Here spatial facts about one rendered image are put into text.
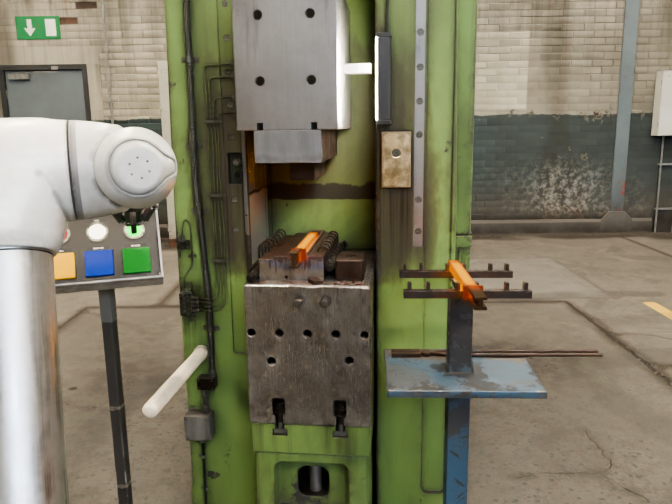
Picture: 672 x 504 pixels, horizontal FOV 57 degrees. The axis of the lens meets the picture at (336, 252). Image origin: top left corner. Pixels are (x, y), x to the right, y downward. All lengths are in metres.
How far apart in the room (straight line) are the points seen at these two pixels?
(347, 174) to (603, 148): 6.32
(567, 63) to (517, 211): 1.85
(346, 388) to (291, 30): 1.06
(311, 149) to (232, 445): 1.09
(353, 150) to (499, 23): 5.88
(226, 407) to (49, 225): 1.51
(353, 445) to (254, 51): 1.22
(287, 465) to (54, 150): 1.51
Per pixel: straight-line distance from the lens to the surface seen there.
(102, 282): 1.84
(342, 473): 2.12
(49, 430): 0.82
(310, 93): 1.83
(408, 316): 2.04
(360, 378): 1.91
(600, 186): 8.43
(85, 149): 0.84
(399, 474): 2.28
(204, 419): 2.24
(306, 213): 2.34
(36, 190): 0.83
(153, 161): 0.81
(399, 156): 1.93
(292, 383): 1.94
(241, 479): 2.38
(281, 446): 2.05
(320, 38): 1.84
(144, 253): 1.85
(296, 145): 1.84
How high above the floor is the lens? 1.38
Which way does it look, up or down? 12 degrees down
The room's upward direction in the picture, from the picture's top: 1 degrees counter-clockwise
